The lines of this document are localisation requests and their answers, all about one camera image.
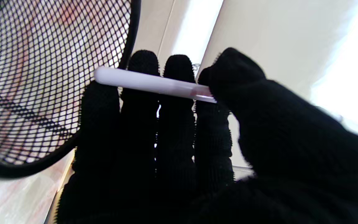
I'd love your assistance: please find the white straw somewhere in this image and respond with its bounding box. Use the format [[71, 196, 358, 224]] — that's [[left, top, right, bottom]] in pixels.
[[94, 66, 217, 104]]

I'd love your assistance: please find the black mesh brush holder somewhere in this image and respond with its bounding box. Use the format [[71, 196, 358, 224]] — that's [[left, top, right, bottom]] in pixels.
[[0, 0, 141, 179]]

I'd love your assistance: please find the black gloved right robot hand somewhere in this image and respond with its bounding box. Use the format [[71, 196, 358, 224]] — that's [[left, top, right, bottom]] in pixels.
[[56, 47, 358, 224]]

